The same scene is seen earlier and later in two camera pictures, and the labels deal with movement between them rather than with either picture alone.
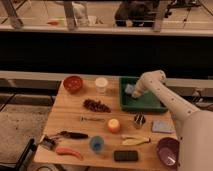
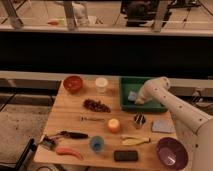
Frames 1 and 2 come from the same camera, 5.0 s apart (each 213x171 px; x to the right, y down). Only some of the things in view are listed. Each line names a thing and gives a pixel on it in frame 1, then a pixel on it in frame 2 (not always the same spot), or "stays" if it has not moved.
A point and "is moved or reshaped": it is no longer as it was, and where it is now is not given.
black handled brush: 74,135 stays
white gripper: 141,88 → 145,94
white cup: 100,84 stays
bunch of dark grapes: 96,105 stays
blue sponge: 129,88 is moved or reshaped
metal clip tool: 47,143 stays
